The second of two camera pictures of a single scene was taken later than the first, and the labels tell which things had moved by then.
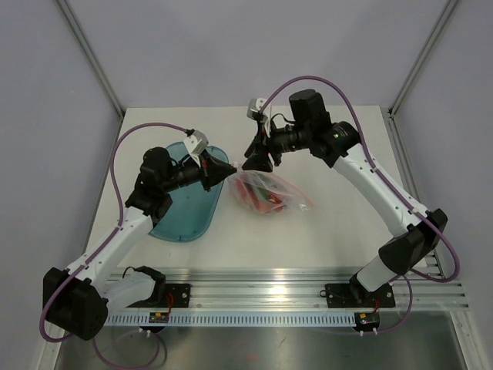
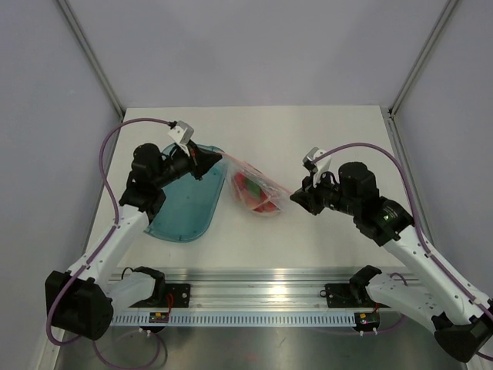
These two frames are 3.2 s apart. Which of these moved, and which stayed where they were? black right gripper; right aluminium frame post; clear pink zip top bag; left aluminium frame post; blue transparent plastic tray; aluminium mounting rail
Moved: black right gripper; clear pink zip top bag
Stayed: left aluminium frame post; aluminium mounting rail; blue transparent plastic tray; right aluminium frame post
